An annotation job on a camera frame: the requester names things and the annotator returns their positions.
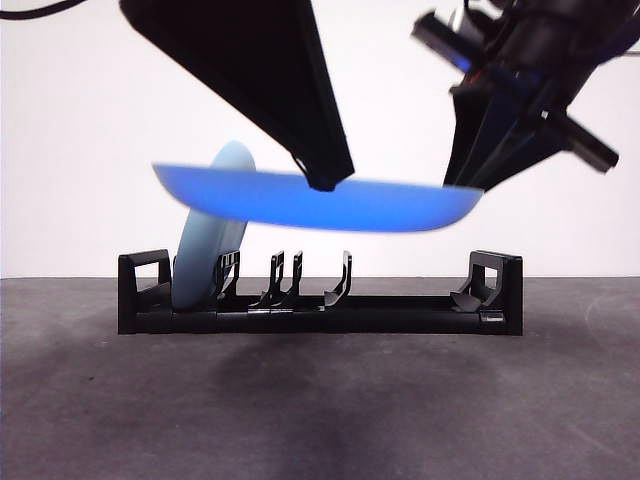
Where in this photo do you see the light blue plate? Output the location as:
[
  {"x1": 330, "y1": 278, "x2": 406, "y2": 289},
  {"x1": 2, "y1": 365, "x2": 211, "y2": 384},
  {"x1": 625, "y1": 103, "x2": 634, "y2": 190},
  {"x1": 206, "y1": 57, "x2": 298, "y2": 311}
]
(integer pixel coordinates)
[{"x1": 171, "y1": 140, "x2": 258, "y2": 312}]

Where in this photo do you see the pale green plate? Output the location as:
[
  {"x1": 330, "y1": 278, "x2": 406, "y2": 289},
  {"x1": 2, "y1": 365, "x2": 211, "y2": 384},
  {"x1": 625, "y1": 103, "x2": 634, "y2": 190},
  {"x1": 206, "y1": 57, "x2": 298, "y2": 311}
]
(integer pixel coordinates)
[{"x1": 151, "y1": 162, "x2": 486, "y2": 235}]

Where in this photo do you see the black smooth cable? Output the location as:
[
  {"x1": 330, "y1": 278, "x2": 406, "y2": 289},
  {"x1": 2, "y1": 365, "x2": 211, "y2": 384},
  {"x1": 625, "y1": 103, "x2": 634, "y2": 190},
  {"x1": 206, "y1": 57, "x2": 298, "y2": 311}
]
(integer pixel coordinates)
[{"x1": 0, "y1": 0, "x2": 60, "y2": 21}]

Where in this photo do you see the black plate rack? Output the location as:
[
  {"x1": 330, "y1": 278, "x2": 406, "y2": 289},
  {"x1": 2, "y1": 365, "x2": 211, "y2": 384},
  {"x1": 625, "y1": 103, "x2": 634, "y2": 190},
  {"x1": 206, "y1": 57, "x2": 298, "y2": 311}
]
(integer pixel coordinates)
[{"x1": 117, "y1": 248, "x2": 524, "y2": 337}]

